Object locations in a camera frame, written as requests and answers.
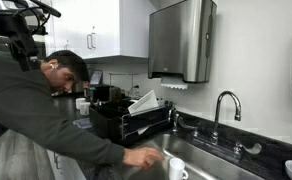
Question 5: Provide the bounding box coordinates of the small white cup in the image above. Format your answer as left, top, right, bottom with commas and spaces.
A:
79, 101, 91, 116
75, 97, 86, 110

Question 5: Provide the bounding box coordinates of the black dish rack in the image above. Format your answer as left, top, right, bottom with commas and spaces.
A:
88, 98, 174, 143

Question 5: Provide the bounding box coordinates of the chrome sink side sprayer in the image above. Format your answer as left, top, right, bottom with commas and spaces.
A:
168, 107, 180, 134

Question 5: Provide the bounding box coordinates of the man in grey hoodie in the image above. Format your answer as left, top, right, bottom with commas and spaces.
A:
0, 49, 125, 166

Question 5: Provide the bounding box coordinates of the white upper cabinet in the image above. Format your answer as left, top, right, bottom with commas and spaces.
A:
47, 0, 157, 60

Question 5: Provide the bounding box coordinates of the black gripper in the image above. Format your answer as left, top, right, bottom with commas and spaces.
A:
0, 13, 40, 72

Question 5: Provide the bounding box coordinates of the chrome gooseneck faucet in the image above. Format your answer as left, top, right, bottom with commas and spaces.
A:
210, 90, 243, 145

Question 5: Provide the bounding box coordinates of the white ceramic mug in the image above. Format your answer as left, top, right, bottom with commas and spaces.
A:
168, 157, 189, 180

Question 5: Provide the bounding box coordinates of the man's bare hand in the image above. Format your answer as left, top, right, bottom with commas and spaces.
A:
122, 147, 165, 169

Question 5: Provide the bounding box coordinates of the silver cabinet handle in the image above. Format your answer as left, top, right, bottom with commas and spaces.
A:
91, 32, 97, 50
86, 33, 93, 50

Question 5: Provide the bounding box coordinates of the flat clear plastic lid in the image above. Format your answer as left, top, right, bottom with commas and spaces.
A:
73, 118, 93, 130

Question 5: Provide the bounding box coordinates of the steel paper towel dispenser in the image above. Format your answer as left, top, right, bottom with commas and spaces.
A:
148, 0, 218, 90

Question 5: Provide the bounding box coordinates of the stainless steel sink basin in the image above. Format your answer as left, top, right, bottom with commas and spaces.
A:
119, 133, 264, 180

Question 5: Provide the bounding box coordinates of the chrome faucet lever handle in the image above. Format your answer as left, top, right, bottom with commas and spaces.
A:
177, 116, 199, 138
234, 141, 263, 160

